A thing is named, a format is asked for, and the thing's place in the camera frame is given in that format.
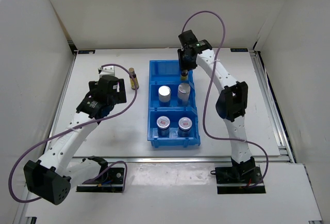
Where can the short red-label jar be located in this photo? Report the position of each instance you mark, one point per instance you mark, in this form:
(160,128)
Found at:
(184,127)

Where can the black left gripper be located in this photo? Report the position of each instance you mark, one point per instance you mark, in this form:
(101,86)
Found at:
(120,97)

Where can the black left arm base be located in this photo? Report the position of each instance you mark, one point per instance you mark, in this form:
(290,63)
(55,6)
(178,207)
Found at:
(112,181)

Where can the left aluminium frame rail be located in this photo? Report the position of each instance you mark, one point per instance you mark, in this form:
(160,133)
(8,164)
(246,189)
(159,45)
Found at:
(20,214)

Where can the blue plastic divided bin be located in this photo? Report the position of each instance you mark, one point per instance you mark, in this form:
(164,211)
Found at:
(167,73)

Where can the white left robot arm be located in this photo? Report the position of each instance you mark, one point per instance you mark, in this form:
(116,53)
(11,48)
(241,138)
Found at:
(51,177)

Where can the front aluminium frame rail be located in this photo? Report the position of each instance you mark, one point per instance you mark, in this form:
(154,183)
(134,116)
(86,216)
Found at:
(170,159)

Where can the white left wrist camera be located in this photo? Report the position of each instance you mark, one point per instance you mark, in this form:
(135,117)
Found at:
(106,71)

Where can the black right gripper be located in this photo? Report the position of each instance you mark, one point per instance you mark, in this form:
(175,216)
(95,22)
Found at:
(185,66)

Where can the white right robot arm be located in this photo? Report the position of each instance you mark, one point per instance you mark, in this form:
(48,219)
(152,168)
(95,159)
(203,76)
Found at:
(231,104)

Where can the short silver-lid jar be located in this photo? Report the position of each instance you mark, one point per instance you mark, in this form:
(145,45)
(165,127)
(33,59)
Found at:
(163,126)

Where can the brown yellow-label bottle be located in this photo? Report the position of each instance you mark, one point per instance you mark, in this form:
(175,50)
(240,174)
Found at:
(184,75)
(133,79)

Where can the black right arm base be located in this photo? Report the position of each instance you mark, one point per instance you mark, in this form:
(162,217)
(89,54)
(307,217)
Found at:
(230,182)

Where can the white blue tall jar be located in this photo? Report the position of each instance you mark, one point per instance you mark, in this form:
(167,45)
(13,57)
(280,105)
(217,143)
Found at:
(164,96)
(183,93)

